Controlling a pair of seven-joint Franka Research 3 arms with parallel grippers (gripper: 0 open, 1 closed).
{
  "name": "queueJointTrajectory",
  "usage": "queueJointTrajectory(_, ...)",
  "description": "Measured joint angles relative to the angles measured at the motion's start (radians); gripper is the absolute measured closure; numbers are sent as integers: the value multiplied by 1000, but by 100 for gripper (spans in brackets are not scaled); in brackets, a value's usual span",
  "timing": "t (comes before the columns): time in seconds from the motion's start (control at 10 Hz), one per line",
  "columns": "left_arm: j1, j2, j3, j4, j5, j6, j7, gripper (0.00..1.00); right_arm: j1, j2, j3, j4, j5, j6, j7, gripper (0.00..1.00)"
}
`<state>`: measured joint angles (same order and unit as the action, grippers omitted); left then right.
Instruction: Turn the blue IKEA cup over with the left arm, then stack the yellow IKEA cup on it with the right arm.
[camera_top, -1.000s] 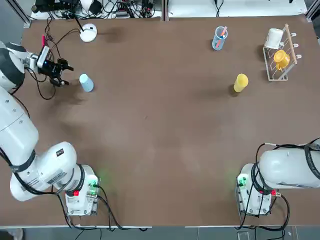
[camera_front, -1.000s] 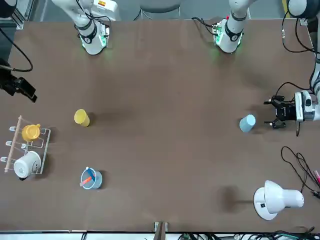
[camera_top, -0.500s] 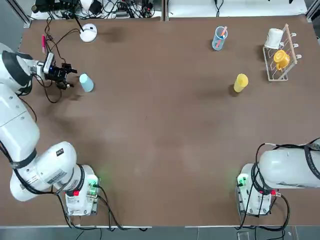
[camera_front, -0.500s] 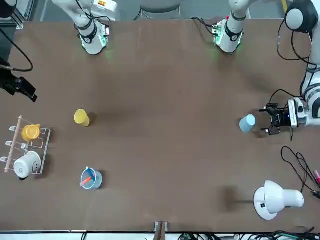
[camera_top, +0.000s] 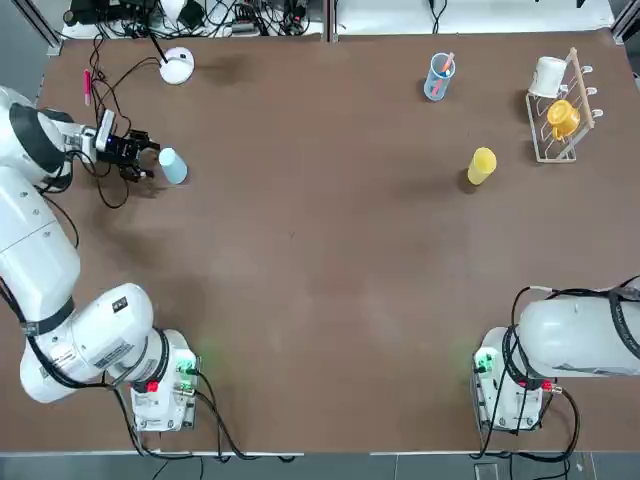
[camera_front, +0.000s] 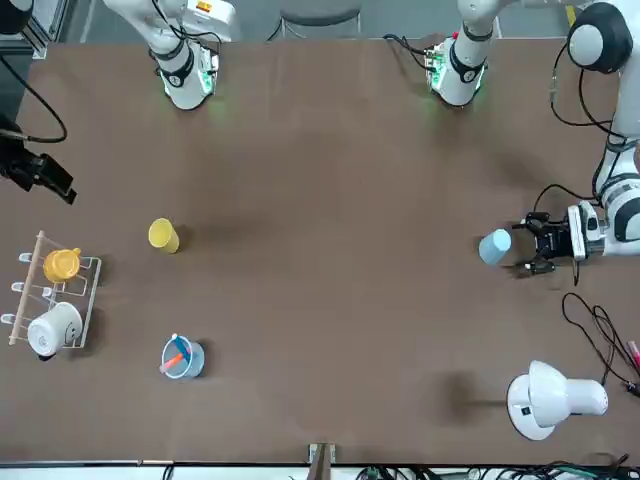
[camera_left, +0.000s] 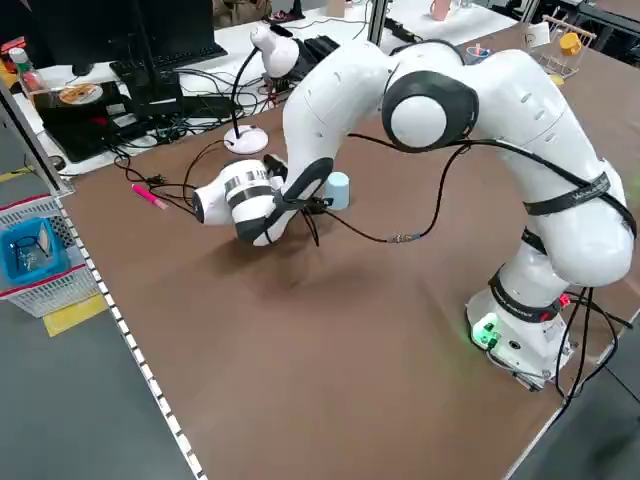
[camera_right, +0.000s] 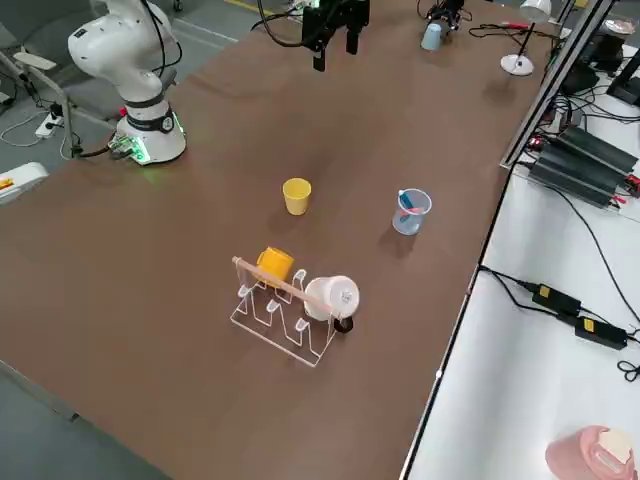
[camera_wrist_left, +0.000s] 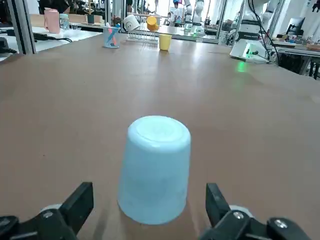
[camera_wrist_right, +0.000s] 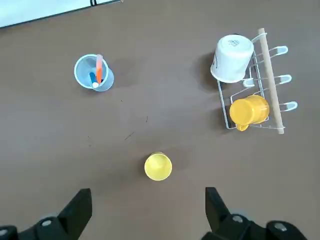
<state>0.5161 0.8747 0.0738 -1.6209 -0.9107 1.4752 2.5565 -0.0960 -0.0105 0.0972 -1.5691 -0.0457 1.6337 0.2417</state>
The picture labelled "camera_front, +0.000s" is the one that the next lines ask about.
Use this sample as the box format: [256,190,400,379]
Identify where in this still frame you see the black lamp cable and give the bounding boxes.
[561,291,640,396]

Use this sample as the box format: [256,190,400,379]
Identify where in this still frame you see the blue plastic cup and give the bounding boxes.
[478,228,513,268]

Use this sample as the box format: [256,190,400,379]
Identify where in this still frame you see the clear measuring beaker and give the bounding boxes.
[160,335,207,382]

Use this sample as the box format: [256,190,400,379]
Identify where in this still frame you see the yellow plastic cup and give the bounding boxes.
[147,217,182,255]

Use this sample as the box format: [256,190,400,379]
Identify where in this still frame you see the blue pen with white cap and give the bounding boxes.
[170,332,196,363]

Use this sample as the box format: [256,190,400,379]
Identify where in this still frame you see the white mug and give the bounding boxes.
[26,300,84,363]

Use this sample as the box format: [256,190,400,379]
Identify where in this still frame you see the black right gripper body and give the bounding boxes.
[0,115,32,194]

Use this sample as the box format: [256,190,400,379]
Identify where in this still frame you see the orange pen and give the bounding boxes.
[159,351,188,374]

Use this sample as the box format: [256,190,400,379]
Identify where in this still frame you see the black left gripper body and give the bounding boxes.
[533,218,572,263]

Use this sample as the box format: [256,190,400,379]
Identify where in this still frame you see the white box with orange label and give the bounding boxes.
[180,0,237,44]

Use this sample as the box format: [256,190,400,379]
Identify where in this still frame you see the yellow mug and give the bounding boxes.
[42,246,83,286]

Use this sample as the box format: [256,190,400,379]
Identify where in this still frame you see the white desk lamp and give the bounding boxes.
[506,359,610,443]

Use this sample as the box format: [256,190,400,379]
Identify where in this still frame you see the aluminium frame rail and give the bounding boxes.
[22,0,69,57]

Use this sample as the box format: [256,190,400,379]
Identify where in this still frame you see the grey stool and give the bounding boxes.
[266,0,364,42]

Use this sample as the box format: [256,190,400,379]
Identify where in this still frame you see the black left arm base cable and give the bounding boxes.
[382,32,451,69]

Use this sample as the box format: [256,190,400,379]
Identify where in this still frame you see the aluminium frame post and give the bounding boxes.
[307,442,337,480]

